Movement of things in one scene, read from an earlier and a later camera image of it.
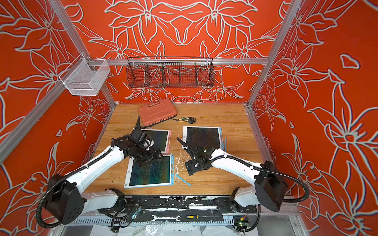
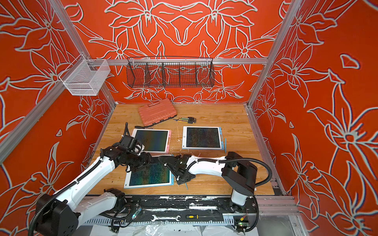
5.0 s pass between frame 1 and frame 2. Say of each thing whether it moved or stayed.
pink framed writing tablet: stayed
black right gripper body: moved
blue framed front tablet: stayed
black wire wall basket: stayed
